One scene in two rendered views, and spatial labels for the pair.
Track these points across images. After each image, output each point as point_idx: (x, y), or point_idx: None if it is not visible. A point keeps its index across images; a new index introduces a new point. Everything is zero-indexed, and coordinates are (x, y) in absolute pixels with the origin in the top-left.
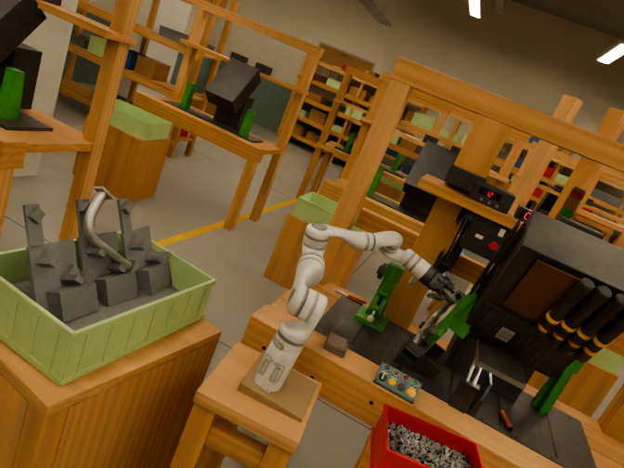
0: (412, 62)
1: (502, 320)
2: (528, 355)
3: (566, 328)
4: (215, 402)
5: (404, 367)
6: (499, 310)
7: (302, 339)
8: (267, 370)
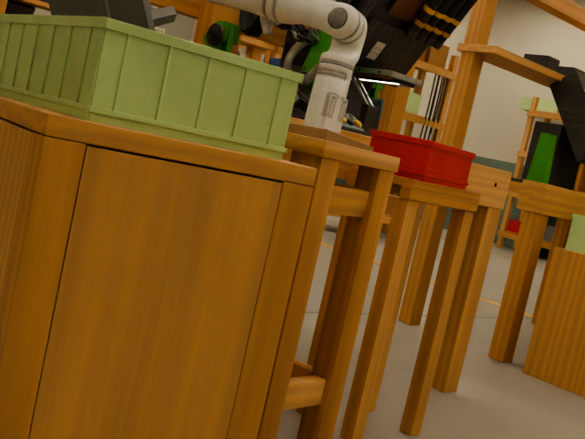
0: None
1: (379, 33)
2: (388, 66)
3: (440, 15)
4: (342, 145)
5: None
6: (380, 22)
7: (357, 61)
8: (335, 110)
